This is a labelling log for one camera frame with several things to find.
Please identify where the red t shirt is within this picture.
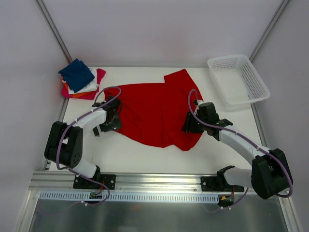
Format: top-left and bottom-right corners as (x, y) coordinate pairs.
(104, 69), (202, 151)

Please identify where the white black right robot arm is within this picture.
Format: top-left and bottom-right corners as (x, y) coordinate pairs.
(183, 100), (293, 199)

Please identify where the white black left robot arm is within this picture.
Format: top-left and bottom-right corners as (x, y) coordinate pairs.
(44, 96), (122, 189)

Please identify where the folded white t shirt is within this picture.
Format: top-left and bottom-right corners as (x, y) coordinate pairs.
(62, 68), (99, 95)

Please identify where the folded orange t shirt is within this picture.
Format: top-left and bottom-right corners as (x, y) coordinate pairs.
(61, 86), (98, 100)

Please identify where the white perforated plastic basket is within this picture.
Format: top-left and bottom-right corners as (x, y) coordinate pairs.
(207, 54), (270, 108)

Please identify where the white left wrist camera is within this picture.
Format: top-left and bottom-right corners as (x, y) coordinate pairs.
(92, 102), (101, 107)

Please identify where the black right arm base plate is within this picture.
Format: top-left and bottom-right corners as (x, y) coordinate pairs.
(200, 176), (244, 192)

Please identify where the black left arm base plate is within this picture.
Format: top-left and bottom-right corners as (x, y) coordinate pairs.
(73, 174), (116, 190)

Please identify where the aluminium extrusion mounting rail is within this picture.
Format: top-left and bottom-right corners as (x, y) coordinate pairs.
(28, 171), (215, 194)

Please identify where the white slotted cable duct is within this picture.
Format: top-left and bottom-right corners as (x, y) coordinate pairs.
(39, 191), (219, 204)

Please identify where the left aluminium corner post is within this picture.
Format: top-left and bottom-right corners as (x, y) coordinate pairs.
(35, 0), (73, 63)

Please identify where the aluminium corner post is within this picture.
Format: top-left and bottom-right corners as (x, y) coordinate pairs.
(249, 0), (291, 63)
(35, 0), (73, 63)

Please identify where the right aluminium corner post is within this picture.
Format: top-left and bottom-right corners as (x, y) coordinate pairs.
(249, 0), (291, 63)

